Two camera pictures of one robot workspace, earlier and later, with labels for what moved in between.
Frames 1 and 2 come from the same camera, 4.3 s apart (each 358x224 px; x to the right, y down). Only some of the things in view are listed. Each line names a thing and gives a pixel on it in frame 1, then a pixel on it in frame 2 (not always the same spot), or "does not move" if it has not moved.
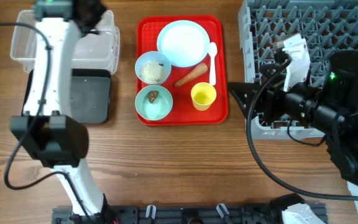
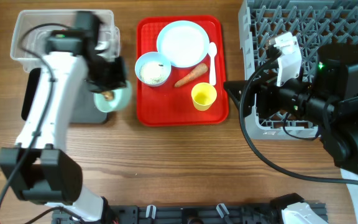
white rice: x=152 y=71 does not move
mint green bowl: x=153 y=102 → x=122 y=96
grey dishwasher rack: x=329 y=27 does not move
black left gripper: x=99 y=9 → x=119 y=81
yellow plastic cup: x=202 y=94 does not move
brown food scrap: x=152 y=95 → x=108 y=96
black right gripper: x=272 y=97 does not move
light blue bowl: x=152 y=67 does not move
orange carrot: x=199 y=70 does not move
